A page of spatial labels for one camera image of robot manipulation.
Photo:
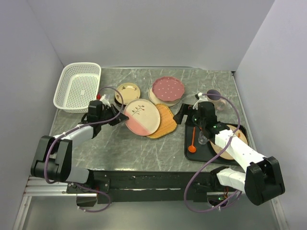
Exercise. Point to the white perforated plastic bin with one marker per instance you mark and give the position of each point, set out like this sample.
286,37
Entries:
77,86

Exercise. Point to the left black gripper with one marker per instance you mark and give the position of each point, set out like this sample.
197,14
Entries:
122,117

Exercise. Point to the clear plastic cup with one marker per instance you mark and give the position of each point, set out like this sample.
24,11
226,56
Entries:
202,139

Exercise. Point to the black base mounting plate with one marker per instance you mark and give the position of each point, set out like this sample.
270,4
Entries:
136,186

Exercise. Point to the pink mug purple inside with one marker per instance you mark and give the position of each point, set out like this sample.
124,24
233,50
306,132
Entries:
214,96

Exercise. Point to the tan oval plate on tray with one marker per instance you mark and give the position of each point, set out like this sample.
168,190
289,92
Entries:
225,155

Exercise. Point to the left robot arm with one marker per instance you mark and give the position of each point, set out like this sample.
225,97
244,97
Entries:
53,156

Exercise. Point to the orange plastic spoon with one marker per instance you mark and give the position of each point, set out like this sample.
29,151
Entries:
191,147

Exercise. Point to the orange woven square plate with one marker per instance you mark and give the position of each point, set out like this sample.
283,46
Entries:
167,123

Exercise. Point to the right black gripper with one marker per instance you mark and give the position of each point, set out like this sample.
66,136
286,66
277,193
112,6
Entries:
186,109

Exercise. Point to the pink polka dot plate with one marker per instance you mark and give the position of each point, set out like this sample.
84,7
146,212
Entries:
168,89

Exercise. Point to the aluminium rail frame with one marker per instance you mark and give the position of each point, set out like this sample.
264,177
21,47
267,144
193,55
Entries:
48,207

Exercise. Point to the black plastic tray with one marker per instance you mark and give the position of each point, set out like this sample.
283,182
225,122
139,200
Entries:
205,152

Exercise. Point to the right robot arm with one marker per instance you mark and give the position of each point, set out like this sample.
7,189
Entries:
261,179

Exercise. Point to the yellow round plate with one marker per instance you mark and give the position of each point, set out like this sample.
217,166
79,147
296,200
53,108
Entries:
128,91

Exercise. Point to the cream and pink oval plate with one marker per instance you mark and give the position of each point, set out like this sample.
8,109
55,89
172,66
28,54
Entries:
144,118

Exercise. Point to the cream plate with blue leaves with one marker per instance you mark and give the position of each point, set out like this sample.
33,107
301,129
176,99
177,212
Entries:
155,100

